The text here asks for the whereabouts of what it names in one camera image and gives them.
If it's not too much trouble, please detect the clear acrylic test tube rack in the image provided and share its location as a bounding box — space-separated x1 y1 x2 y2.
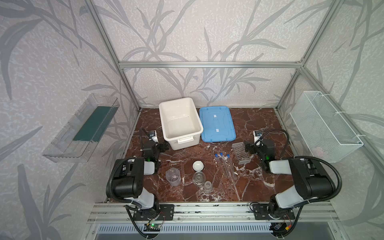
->
232 142 252 165

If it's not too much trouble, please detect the blue capped test tube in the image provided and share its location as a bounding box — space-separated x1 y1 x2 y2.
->
215 153 231 180
225 154 239 181
219 153 237 181

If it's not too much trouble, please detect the white plastic storage bin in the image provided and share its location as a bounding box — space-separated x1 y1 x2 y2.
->
159 98 204 151

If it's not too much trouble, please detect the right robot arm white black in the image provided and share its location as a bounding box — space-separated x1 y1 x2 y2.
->
245 139 343 220

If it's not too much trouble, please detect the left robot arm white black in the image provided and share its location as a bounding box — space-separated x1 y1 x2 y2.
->
106 140 169 215

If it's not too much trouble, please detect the clear plastic measuring cup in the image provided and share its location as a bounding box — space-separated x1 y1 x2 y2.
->
166 168 182 187

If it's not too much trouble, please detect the blue plastic bin lid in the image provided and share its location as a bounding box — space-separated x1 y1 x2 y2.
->
199 106 236 143

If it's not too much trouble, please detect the small white ceramic bowl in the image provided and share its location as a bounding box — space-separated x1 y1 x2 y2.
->
193 161 204 172

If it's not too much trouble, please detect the clear glass flask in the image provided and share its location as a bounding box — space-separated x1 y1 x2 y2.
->
193 172 206 186

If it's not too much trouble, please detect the small clear glass beaker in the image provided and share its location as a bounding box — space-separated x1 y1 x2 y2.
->
204 181 213 193

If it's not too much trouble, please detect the green circuit board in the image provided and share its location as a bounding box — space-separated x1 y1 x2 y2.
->
143 224 162 232

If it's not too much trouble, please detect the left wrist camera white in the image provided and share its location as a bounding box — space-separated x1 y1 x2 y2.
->
149 130 159 143

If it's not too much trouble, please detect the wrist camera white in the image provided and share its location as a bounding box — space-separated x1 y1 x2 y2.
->
253 131 263 146
149 130 159 143

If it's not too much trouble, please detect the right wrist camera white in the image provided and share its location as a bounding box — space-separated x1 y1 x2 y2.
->
253 131 263 146

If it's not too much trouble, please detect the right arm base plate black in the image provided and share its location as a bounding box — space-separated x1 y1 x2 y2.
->
250 202 278 221

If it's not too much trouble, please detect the white wire mesh basket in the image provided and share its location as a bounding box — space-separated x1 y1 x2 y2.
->
290 91 364 163

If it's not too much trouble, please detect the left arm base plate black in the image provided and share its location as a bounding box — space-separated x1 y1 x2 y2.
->
133 204 175 221

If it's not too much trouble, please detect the clear wall shelf green mat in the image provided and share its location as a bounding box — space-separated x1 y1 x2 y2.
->
42 94 120 163

